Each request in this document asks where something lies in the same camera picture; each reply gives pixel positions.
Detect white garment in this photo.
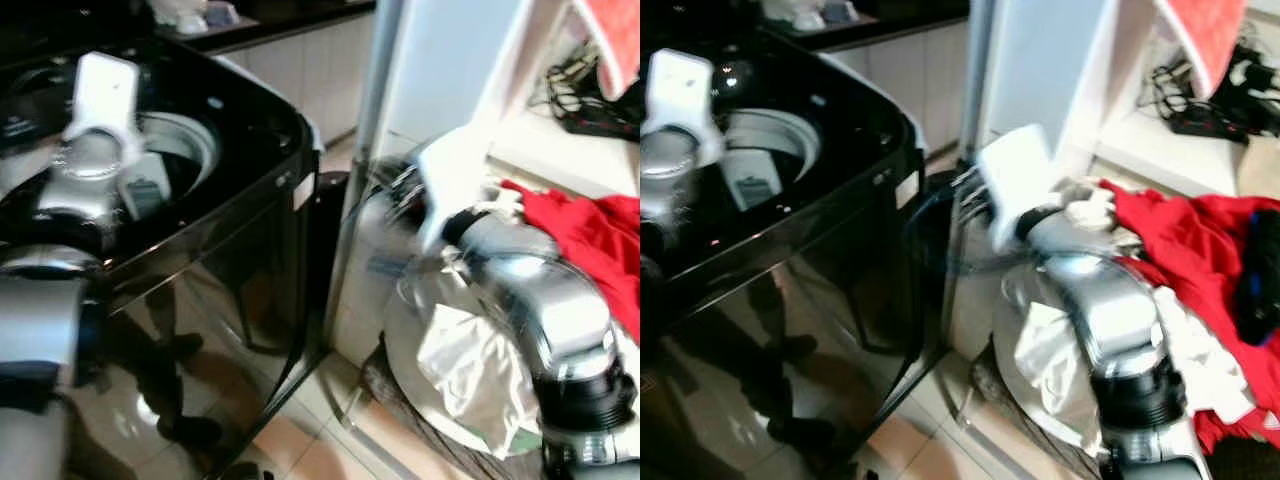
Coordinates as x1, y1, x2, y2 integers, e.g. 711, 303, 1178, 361
1150, 285, 1257, 421

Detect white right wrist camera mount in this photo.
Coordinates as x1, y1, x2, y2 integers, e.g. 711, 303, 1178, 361
975, 125, 1061, 251
415, 125, 496, 256

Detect dark blue garment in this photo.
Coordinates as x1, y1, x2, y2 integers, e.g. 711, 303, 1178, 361
1235, 210, 1280, 346

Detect tangle of black cables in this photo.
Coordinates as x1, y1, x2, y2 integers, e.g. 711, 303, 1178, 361
1140, 40, 1280, 141
545, 45, 641, 139

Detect white items on counter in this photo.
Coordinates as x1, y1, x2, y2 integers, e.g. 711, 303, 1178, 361
150, 0, 241, 36
760, 0, 861, 31

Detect white counter with dark top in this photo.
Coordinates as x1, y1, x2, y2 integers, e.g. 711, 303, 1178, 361
760, 0, 973, 153
150, 0, 381, 149

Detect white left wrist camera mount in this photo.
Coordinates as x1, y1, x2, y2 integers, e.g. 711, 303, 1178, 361
62, 52, 143, 166
642, 48, 723, 166

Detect white shelf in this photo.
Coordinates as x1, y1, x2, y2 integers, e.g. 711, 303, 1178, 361
1093, 108, 1280, 199
488, 108, 641, 199

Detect crumpled grey-white cloth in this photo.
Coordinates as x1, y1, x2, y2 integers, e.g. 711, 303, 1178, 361
1015, 300, 1113, 456
415, 303, 546, 461

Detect orange-red hanging towel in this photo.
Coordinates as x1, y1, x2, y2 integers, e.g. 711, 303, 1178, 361
572, 0, 641, 101
1155, 0, 1251, 99

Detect white cabinet panel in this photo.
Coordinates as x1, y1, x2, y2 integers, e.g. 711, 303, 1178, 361
372, 0, 561, 166
962, 0, 1161, 173

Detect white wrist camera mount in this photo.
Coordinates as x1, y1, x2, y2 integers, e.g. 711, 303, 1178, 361
415, 125, 496, 256
642, 48, 723, 166
975, 125, 1061, 251
62, 52, 143, 166

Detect black top-load washing machine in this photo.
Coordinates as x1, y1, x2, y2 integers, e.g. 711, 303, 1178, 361
640, 35, 946, 480
0, 35, 326, 480

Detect small white cloth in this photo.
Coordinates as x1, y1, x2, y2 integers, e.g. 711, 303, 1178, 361
475, 185, 527, 223
1060, 178, 1119, 233

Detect round laundry basket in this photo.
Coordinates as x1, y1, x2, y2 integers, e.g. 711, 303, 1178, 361
965, 195, 1280, 480
355, 165, 641, 480

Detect red garment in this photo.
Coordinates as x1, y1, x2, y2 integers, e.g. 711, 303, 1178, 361
1100, 180, 1280, 453
500, 180, 641, 343

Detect steel washer drum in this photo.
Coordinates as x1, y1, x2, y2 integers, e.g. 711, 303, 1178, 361
118, 110, 221, 223
715, 108, 823, 213

